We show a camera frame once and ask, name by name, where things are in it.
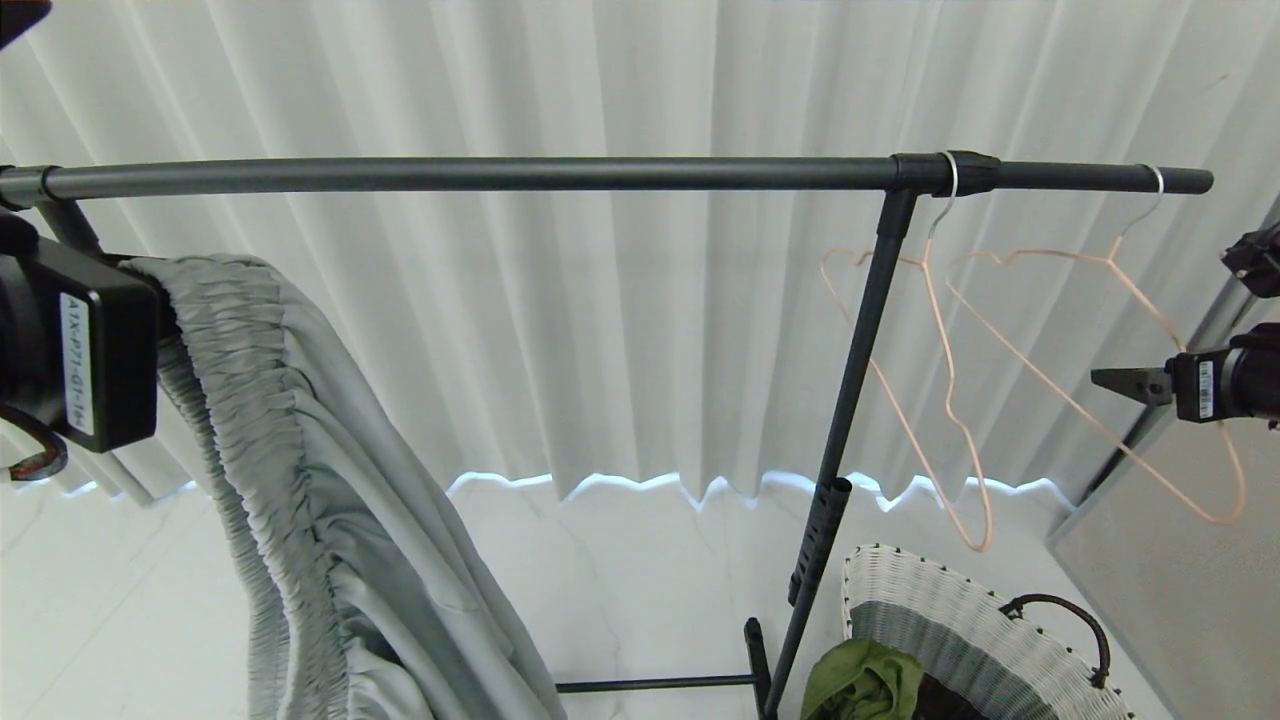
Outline pale grey shorts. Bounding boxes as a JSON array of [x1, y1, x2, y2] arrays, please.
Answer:
[[120, 255, 569, 720]]

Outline white laundry basket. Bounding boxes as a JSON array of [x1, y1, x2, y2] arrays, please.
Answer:
[[842, 543, 1136, 720]]

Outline black clothes rack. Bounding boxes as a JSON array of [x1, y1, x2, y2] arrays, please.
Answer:
[[0, 150, 1214, 720]]

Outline pink clothes hanger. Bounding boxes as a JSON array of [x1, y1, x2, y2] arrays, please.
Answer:
[[943, 165, 1248, 526], [820, 152, 993, 553]]

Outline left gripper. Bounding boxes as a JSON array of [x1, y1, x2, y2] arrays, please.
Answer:
[[0, 212, 161, 454]]

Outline white curtain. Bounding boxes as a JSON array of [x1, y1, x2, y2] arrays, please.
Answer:
[[0, 0, 1280, 503]]

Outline green garment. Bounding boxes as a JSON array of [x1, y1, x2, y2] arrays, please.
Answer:
[[800, 638, 926, 720]]

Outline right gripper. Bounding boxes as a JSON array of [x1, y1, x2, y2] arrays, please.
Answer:
[[1165, 322, 1280, 423]]

